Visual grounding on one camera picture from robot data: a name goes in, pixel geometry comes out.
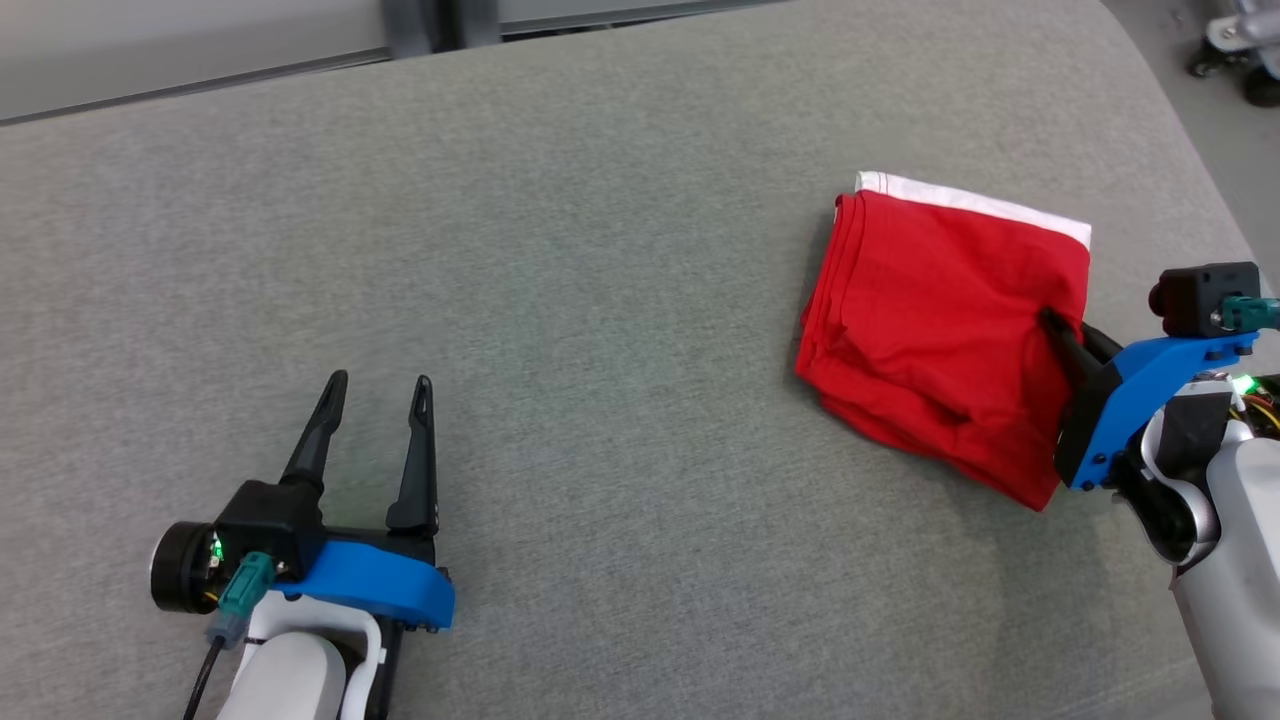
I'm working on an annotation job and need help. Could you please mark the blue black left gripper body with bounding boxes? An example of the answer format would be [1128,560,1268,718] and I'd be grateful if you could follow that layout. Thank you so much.
[270,528,457,633]

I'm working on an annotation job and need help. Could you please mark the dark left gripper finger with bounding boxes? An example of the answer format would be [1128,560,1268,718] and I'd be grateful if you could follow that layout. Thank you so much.
[282,369,350,493]
[386,374,440,537]

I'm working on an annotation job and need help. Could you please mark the grey metal partition post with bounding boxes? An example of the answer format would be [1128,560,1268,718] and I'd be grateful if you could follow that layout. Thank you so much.
[380,0,503,58]

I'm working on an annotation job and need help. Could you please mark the wheeled grey metal base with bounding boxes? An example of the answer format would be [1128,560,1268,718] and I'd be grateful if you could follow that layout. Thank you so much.
[1187,0,1280,109]

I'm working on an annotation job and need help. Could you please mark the left camera cable teal plug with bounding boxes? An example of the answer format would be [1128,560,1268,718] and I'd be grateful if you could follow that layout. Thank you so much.
[180,551,277,720]

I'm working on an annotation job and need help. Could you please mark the right camera cable teal plug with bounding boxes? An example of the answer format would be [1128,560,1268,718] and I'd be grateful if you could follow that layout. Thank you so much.
[1213,296,1280,334]

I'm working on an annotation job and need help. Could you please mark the red jersey with white trim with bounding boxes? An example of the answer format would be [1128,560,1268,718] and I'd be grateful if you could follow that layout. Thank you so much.
[794,170,1094,513]

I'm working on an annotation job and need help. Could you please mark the camera cable teal plug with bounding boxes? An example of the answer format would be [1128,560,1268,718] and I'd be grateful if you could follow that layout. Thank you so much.
[180,551,277,720]
[1213,296,1280,334]

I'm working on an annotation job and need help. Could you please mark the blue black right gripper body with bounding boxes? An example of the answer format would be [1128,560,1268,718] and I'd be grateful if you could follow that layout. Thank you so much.
[1054,334,1261,492]

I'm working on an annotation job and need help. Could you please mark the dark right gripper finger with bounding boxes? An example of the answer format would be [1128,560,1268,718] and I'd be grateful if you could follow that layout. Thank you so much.
[1080,324,1124,367]
[1039,308,1091,389]

